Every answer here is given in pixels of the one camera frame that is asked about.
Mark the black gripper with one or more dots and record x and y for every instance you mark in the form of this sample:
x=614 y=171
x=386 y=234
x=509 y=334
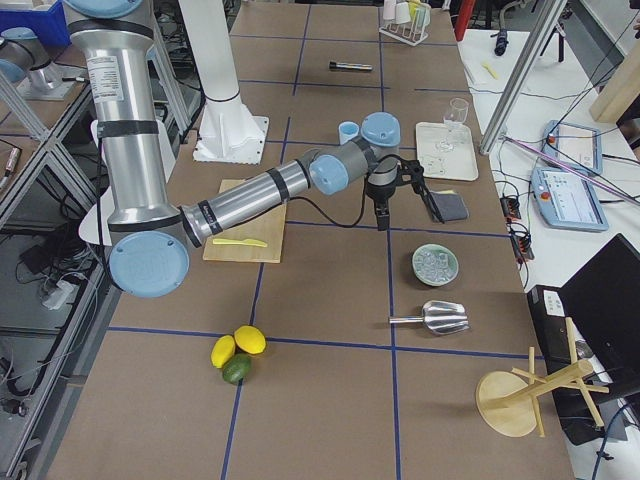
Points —
x=378 y=193

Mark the steel muddler black tip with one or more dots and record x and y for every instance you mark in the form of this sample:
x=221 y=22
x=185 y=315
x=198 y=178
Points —
x=349 y=67

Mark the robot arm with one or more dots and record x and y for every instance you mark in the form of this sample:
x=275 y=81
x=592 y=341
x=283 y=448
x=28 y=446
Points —
x=150 y=236

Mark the light blue plastic cup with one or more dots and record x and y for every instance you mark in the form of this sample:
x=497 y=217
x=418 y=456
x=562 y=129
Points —
x=347 y=130

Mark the yellow lemon right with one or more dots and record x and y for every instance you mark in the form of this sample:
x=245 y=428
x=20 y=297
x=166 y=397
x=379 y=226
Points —
x=250 y=339

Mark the yellow lemon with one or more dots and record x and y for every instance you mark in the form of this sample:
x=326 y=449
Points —
x=222 y=351
x=250 y=339

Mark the yellow lemon left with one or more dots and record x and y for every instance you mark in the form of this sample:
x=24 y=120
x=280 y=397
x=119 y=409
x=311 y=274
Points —
x=222 y=351

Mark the wooden cup tree stand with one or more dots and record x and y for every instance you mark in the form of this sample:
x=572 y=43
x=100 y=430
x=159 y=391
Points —
x=508 y=401

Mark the grey folded cloth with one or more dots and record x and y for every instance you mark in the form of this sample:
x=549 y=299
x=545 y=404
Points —
x=447 y=207

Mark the green bowl of ice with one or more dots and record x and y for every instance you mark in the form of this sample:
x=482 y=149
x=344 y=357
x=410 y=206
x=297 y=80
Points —
x=434 y=265

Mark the cream bear serving tray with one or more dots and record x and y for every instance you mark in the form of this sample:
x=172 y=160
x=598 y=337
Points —
x=459 y=163

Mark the bamboo cutting board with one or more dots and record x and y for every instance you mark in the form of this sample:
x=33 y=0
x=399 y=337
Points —
x=268 y=227

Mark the steel ice scoop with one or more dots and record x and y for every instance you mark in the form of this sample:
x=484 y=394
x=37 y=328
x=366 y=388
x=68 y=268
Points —
x=438 y=317

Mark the clear wine glass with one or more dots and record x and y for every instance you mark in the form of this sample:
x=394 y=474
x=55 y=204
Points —
x=454 y=116

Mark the yellow plastic knife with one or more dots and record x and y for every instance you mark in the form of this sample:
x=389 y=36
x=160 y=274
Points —
x=239 y=242

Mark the blue teach pendant near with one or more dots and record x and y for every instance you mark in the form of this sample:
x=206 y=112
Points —
x=567 y=201

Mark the blue teach pendant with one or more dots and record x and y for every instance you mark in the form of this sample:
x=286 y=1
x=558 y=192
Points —
x=567 y=201
x=577 y=146

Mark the green lime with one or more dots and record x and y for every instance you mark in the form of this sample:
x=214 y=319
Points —
x=237 y=368

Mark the blue teach pendant far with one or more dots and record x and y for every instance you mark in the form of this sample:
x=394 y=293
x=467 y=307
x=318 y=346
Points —
x=577 y=146

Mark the aluminium frame post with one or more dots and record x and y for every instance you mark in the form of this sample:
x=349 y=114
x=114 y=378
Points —
x=549 y=16

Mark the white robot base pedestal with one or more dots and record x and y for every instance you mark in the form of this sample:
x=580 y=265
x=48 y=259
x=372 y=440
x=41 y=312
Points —
x=228 y=132

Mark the white wire cup rack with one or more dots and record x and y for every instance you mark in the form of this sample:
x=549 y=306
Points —
x=405 y=21

